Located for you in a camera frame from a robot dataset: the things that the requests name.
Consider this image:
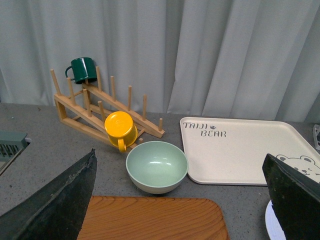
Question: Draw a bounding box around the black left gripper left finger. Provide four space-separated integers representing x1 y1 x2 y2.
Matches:
0 149 97 240

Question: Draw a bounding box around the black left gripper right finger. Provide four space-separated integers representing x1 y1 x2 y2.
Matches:
262 153 320 240

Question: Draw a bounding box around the white round plate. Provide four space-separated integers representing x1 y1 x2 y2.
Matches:
264 200 286 240

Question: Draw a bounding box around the wooden cutting board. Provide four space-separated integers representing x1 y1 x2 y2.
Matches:
77 196 230 240

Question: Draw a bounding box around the green plastic basket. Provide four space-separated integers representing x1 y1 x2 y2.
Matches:
0 130 30 175

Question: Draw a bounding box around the beige bear tray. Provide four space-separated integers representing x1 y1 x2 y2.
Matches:
180 117 320 186

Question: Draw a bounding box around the yellow mug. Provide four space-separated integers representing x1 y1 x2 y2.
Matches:
104 111 138 153

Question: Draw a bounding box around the wooden peg drying rack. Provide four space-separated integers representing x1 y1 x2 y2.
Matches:
50 66 165 145

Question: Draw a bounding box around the light green bowl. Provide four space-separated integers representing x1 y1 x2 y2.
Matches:
125 141 189 195

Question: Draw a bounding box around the grey curtain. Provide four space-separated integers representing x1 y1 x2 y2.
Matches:
0 0 320 123

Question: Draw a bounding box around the dark green mug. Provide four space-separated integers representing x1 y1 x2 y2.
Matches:
65 57 98 85

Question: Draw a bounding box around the white wire cup rack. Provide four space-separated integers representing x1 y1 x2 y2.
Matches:
312 124 320 150

